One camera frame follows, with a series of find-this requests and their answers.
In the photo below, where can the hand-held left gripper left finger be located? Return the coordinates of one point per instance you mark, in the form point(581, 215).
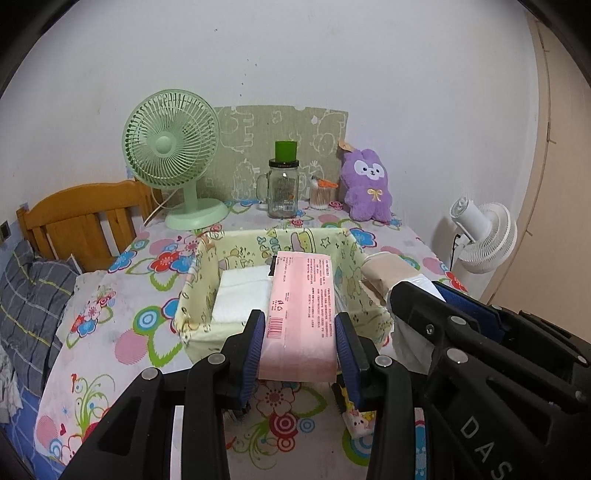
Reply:
point(251, 360)

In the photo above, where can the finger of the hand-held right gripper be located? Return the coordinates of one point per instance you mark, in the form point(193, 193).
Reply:
point(425, 314)
point(480, 311)

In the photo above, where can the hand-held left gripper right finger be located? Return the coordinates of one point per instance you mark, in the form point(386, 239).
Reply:
point(348, 360)

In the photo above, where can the beige tissue pack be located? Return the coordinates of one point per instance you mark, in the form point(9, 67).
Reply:
point(388, 272)

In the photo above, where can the pink tissue pack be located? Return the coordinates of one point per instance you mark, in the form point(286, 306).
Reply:
point(300, 323)

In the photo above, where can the white tissue pack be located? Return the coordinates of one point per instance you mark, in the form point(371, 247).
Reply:
point(240, 295)

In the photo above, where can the yellow printed fabric storage box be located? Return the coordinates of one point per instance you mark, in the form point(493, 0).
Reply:
point(207, 258)

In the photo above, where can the black small item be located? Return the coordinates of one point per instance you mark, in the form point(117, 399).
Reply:
point(340, 397)

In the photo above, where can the white standing fan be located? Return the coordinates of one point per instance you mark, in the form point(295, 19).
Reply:
point(485, 230)

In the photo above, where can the purple plush rabbit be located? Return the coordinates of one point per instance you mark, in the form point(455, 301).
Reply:
point(369, 194)

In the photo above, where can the beige door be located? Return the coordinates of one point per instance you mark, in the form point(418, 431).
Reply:
point(563, 184)

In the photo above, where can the cotton swab container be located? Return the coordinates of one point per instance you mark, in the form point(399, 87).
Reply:
point(323, 196)

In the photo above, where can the glass jar with green lid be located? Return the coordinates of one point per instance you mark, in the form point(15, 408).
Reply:
point(282, 189)

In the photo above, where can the green printed board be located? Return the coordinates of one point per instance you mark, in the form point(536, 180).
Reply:
point(249, 138)

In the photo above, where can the grey plaid pillow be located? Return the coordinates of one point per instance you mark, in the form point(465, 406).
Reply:
point(32, 304)

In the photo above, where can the wooden headboard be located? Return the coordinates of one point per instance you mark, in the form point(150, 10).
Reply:
point(69, 217)

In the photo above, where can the green desk fan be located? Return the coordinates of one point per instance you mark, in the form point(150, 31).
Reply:
point(168, 143)

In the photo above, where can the blue bed sheet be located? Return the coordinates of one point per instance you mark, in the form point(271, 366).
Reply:
point(23, 431)

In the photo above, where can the white crumpled cloth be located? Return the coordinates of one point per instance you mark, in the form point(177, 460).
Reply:
point(9, 392)

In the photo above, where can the wall socket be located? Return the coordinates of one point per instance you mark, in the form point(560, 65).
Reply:
point(4, 230)

